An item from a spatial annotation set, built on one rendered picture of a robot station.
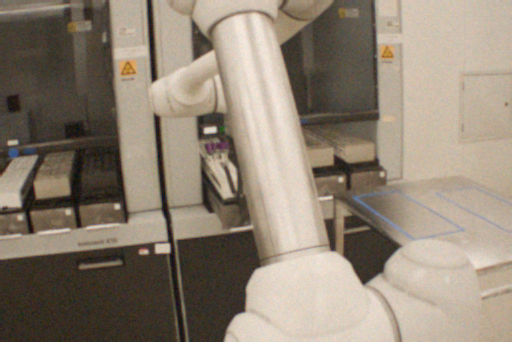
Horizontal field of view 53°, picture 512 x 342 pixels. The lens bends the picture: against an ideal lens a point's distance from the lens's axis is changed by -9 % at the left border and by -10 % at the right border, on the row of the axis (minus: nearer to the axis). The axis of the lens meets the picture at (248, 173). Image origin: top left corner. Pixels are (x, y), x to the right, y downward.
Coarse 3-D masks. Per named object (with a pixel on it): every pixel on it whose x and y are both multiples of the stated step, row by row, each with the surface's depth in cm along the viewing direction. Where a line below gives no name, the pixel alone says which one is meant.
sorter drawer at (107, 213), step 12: (120, 180) 201; (120, 192) 174; (84, 204) 162; (96, 204) 162; (108, 204) 163; (120, 204) 164; (84, 216) 162; (96, 216) 163; (108, 216) 164; (120, 216) 165; (96, 228) 159; (108, 228) 160
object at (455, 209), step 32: (352, 192) 157; (384, 192) 155; (416, 192) 153; (448, 192) 151; (480, 192) 149; (384, 224) 131; (416, 224) 129; (448, 224) 127; (480, 224) 126; (480, 256) 108
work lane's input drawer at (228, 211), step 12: (204, 180) 182; (204, 192) 182; (216, 192) 166; (216, 204) 162; (228, 204) 156; (228, 216) 156; (240, 216) 157; (228, 228) 157; (240, 228) 154; (252, 228) 154
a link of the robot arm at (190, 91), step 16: (288, 16) 102; (288, 32) 109; (192, 64) 128; (208, 64) 124; (160, 80) 138; (176, 80) 134; (192, 80) 128; (208, 80) 138; (160, 96) 136; (176, 96) 134; (192, 96) 134; (208, 96) 138; (160, 112) 138; (176, 112) 138; (192, 112) 139; (208, 112) 144
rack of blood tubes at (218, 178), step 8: (216, 160) 182; (216, 168) 173; (232, 168) 171; (208, 176) 180; (216, 176) 166; (224, 176) 164; (232, 176) 162; (216, 184) 168; (224, 184) 158; (224, 192) 158
